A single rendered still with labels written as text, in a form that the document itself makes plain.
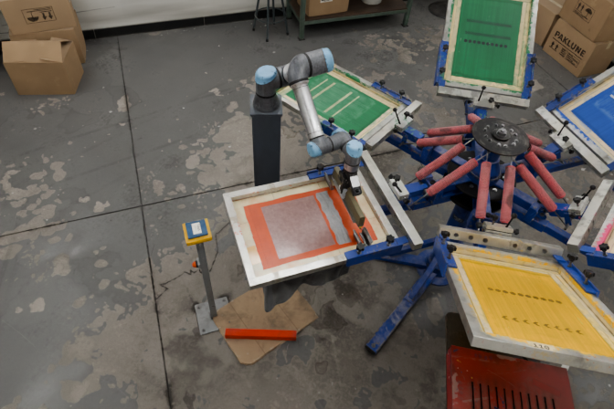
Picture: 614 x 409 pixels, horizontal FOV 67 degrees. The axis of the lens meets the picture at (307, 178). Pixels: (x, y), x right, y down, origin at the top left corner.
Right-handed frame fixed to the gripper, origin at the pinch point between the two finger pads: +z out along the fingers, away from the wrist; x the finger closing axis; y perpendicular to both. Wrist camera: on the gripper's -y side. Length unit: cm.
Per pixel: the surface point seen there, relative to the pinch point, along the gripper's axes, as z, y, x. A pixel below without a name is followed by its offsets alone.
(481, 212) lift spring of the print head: -4, -31, -59
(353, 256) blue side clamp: 8.8, -29.0, 8.1
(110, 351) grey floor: 109, 8, 142
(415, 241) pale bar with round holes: 4.7, -32.6, -23.3
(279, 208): 13.6, 13.1, 32.8
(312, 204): 13.6, 10.4, 14.9
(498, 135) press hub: -23, -1, -83
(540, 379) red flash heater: -2, -108, -36
